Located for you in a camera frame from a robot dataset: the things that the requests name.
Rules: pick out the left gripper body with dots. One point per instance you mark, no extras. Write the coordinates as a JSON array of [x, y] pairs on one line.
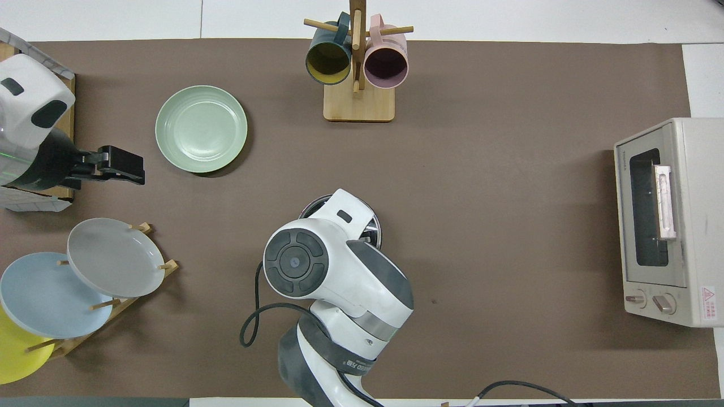
[[48, 164]]

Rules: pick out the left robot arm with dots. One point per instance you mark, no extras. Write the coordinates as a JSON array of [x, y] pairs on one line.
[[25, 107]]

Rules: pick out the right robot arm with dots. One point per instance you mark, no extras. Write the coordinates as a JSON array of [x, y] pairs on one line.
[[345, 277]]

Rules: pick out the grey plate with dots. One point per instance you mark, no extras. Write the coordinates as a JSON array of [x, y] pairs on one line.
[[113, 257]]

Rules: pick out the light blue plate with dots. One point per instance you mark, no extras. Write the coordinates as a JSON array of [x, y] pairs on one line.
[[45, 297]]

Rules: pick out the light green plate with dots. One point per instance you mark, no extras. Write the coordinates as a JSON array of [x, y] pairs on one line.
[[201, 129]]

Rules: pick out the wooden plate rack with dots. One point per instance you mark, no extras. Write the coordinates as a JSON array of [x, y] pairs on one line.
[[127, 304]]

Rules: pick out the yellow plate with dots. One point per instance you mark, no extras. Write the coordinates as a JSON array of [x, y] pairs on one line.
[[17, 353]]

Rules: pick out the steel pot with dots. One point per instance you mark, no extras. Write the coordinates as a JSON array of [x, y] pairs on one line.
[[374, 226]]

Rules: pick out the dark green mug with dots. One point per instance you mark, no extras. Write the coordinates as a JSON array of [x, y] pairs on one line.
[[328, 59]]

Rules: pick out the wooden mug tree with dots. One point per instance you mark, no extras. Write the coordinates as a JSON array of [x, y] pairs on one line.
[[358, 104]]

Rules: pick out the pink mug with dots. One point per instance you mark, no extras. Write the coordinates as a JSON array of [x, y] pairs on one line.
[[386, 65]]

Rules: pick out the beige toaster oven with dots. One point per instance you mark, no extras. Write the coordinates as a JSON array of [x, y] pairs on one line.
[[698, 226]]

